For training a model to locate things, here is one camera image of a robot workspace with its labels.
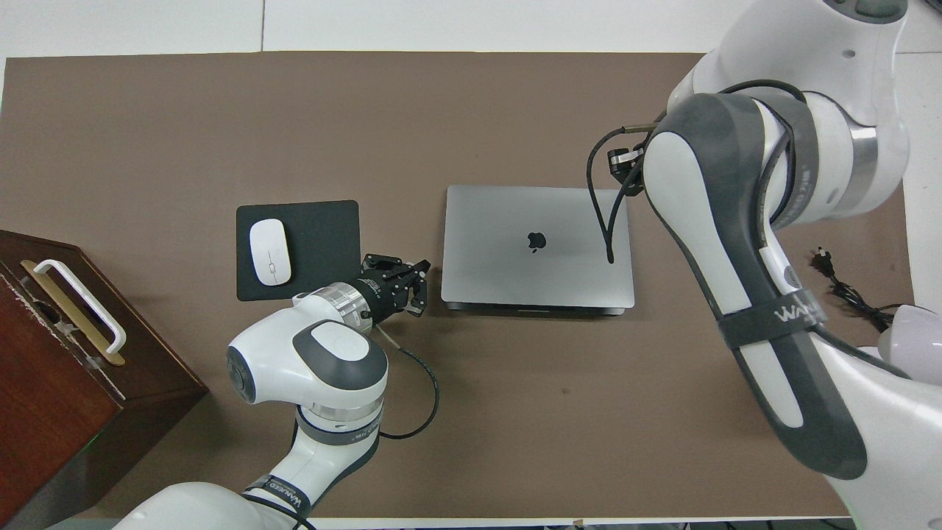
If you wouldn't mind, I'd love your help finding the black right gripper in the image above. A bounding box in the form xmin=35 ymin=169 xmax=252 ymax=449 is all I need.
xmin=607 ymin=146 xmax=648 ymax=198

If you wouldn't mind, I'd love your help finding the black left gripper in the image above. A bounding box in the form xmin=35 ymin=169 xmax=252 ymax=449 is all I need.
xmin=358 ymin=255 xmax=431 ymax=325

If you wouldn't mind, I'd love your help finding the silver laptop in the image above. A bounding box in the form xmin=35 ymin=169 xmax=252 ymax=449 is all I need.
xmin=440 ymin=184 xmax=636 ymax=317

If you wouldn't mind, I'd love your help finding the black mouse pad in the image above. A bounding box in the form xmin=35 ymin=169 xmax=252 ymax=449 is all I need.
xmin=235 ymin=199 xmax=363 ymax=303

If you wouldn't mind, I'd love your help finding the white computer mouse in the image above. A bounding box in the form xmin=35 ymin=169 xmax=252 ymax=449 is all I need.
xmin=249 ymin=219 xmax=293 ymax=287

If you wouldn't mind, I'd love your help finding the brown table mat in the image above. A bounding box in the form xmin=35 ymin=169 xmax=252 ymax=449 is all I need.
xmin=0 ymin=52 xmax=913 ymax=520

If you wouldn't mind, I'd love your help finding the white desk lamp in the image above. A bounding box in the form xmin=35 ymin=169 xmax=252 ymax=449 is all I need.
xmin=879 ymin=304 xmax=942 ymax=384

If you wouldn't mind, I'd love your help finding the dark brown wooden box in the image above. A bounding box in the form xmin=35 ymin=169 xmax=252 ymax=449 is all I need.
xmin=0 ymin=230 xmax=210 ymax=530

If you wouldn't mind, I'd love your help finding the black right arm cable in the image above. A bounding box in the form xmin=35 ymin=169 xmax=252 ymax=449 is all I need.
xmin=587 ymin=79 xmax=807 ymax=264

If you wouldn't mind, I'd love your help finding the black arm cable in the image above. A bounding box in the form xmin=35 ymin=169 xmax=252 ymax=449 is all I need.
xmin=372 ymin=324 xmax=441 ymax=441
xmin=587 ymin=79 xmax=807 ymax=264

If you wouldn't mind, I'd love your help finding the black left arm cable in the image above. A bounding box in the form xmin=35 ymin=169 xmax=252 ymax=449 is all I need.
xmin=372 ymin=324 xmax=441 ymax=441

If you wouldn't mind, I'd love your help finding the black lamp power cable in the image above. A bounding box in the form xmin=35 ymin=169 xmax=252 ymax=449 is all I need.
xmin=812 ymin=248 xmax=900 ymax=333

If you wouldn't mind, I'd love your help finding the brass handle plate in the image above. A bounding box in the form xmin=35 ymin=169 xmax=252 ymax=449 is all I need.
xmin=20 ymin=259 xmax=126 ymax=367

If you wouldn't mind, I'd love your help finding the white box handle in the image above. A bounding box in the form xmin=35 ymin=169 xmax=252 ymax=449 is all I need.
xmin=32 ymin=259 xmax=127 ymax=356

